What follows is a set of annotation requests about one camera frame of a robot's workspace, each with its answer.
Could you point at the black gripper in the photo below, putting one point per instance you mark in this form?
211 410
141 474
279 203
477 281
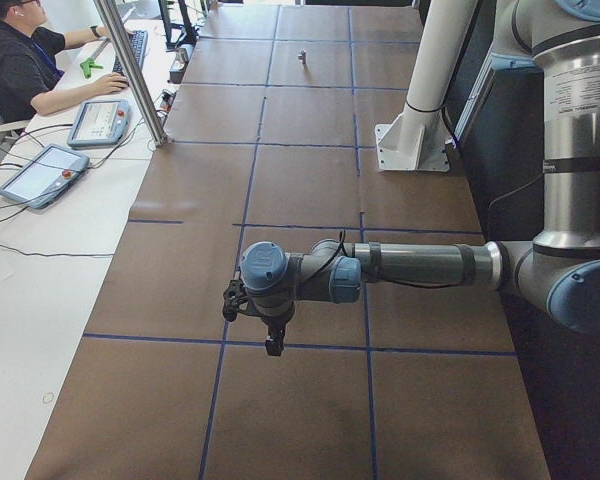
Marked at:
274 322

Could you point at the chrome metal valve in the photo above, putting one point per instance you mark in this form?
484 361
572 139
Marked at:
302 57

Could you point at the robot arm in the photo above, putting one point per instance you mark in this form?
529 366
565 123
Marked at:
558 271

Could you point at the near blue teach pendant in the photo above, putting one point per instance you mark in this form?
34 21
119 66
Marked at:
46 177

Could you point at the blue teach pendant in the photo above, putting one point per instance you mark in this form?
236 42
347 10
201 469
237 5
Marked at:
99 123
46 177

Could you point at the far blue teach pendant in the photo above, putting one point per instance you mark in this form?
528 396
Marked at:
99 123

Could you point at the black keyboard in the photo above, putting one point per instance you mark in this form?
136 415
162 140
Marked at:
138 40

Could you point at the green clamp tool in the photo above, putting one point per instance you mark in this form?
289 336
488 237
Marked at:
90 64

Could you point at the person in black shirt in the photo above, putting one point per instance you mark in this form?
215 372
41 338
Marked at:
28 68

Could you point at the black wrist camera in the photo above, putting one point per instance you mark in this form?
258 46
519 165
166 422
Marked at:
236 301

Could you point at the aluminium frame post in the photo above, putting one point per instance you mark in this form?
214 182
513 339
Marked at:
109 15

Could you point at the white pedestal column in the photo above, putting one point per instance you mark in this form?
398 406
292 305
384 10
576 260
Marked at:
417 138

